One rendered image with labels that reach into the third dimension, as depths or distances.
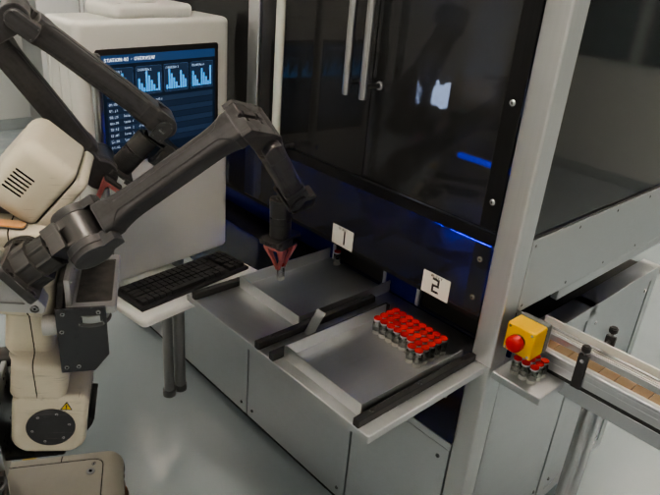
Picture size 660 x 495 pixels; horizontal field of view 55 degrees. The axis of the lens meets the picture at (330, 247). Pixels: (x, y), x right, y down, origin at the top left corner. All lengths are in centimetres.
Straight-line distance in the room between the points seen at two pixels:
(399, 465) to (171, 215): 102
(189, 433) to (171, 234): 92
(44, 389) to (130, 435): 114
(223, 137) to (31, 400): 76
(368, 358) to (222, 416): 127
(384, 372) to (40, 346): 77
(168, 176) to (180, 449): 157
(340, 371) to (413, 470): 54
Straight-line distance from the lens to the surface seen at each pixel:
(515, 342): 147
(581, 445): 173
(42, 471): 218
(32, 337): 155
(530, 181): 139
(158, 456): 257
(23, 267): 124
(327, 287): 182
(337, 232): 181
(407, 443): 190
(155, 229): 201
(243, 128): 116
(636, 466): 293
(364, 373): 149
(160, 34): 188
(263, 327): 163
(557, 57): 134
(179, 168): 118
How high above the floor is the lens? 176
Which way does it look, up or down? 25 degrees down
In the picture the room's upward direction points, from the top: 5 degrees clockwise
